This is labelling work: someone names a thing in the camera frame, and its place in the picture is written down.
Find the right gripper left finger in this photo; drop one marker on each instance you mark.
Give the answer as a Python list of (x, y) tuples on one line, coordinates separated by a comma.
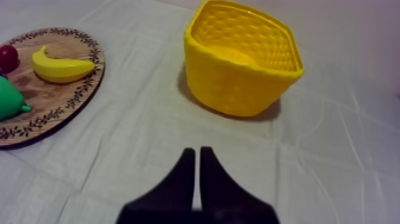
[(175, 194)]

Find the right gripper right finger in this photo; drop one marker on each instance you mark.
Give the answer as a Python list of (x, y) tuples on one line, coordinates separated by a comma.
[(222, 194)]

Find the yellow plastic basket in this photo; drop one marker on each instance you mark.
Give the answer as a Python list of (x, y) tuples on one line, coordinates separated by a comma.
[(240, 59)]

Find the round wooden board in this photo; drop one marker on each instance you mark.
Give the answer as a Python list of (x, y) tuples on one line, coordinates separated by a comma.
[(51, 94)]

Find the yellow toy banana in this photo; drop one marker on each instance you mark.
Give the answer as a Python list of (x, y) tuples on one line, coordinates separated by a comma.
[(59, 68)]

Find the green toy pear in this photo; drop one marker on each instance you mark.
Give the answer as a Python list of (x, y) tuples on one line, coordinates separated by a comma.
[(9, 100)]

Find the small red fruit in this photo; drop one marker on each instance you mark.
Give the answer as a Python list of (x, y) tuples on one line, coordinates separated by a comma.
[(7, 58)]

